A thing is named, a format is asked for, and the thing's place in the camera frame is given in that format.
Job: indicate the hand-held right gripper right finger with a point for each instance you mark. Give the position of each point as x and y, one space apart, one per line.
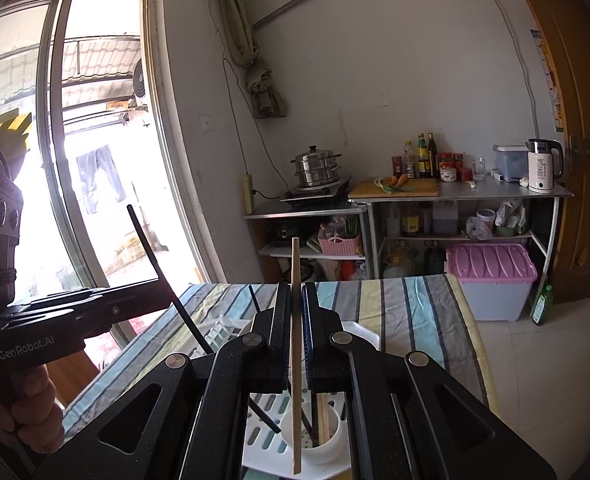
307 330

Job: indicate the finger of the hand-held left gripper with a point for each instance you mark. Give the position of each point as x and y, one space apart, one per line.
135 305
75 292

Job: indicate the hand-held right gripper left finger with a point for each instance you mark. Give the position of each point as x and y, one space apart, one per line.
280 330

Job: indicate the white cup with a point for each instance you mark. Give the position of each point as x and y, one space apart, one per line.
320 455

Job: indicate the person's left hand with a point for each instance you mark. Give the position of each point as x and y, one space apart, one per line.
40 410

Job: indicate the pink plastic basket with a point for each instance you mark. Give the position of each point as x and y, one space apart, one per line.
340 245

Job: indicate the black rice cooker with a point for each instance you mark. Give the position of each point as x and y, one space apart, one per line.
281 232

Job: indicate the striped tablecloth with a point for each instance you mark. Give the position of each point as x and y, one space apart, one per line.
410 310

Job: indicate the cooking oil jug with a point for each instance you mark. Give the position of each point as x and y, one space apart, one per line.
397 260

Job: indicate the steel kitchen table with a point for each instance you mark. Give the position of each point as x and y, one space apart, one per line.
275 215

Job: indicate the hanging blue clothes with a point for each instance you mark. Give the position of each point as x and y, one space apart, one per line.
100 175

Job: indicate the white plastic dish rack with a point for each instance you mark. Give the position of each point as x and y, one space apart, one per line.
265 450

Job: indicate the black induction stove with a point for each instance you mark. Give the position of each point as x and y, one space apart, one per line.
315 194

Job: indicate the beige power strip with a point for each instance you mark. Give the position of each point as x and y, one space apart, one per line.
248 192

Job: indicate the large dark bottle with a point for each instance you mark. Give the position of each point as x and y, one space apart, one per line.
434 259

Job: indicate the brown sauce bottle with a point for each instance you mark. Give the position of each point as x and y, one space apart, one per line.
410 220

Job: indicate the steel steamer pot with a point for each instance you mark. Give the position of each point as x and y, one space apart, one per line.
317 167

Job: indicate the carrot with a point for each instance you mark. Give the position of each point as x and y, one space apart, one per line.
401 180

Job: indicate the yellow black striped sign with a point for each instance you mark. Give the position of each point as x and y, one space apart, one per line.
5 130

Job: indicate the white plastic jug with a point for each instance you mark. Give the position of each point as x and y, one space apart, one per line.
445 217

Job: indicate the wooden cutting board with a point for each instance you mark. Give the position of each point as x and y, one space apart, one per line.
425 187

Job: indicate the small red jar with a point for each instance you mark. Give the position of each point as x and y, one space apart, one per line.
396 167

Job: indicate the pink lid storage box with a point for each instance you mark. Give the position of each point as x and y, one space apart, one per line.
490 280

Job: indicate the clear bottle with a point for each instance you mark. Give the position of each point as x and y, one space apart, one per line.
410 162

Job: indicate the yellow label bottle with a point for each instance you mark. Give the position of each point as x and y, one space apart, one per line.
423 160

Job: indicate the white mug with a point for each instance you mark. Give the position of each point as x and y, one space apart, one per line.
486 220

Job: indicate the red lid jar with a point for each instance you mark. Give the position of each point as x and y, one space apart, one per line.
448 172
458 161

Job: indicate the dark sauce bottle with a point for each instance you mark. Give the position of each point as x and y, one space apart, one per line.
432 157

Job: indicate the outdoor fan unit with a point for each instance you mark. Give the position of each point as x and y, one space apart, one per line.
139 82

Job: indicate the plastic packets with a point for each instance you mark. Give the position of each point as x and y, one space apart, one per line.
511 217

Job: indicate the drinking glass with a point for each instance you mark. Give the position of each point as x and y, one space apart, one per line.
479 170

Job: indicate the green bottle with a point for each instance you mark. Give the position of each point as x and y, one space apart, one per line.
541 307

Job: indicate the steel shelf table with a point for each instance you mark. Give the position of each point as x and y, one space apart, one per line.
500 192

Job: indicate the tied beige curtain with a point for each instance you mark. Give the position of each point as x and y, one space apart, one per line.
265 90

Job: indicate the clear plastic container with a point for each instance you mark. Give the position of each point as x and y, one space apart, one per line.
510 165

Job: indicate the white electric kettle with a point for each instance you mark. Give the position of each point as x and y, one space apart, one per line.
542 170

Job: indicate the sliding window frame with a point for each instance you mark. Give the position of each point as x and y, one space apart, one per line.
175 160

